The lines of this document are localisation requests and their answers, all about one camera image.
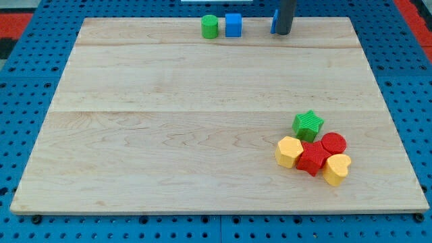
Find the yellow heart block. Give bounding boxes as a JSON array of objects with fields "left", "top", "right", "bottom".
[{"left": 323, "top": 154, "right": 352, "bottom": 186}]

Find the green star block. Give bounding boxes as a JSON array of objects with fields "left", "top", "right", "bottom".
[{"left": 292, "top": 109, "right": 325, "bottom": 143}]

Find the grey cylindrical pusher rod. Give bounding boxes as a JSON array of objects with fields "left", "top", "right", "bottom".
[{"left": 275, "top": 0, "right": 297, "bottom": 35}]

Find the red star block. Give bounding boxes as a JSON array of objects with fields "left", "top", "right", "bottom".
[{"left": 296, "top": 140, "right": 331, "bottom": 177}]

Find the blue block behind rod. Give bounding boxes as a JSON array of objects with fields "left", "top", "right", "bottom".
[{"left": 270, "top": 9, "right": 279, "bottom": 34}]

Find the red cylinder block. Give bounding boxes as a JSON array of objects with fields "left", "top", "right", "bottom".
[{"left": 321, "top": 132, "right": 347, "bottom": 155}]

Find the wooden board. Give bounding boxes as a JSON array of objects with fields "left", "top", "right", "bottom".
[{"left": 10, "top": 17, "right": 429, "bottom": 215}]

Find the yellow hexagon block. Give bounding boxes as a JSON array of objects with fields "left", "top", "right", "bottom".
[{"left": 275, "top": 136, "right": 304, "bottom": 169}]

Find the green cylinder block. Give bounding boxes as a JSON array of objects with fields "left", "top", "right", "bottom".
[{"left": 201, "top": 15, "right": 219, "bottom": 39}]

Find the blue cube block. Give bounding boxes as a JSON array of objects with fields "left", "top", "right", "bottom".
[{"left": 225, "top": 13, "right": 242, "bottom": 38}]

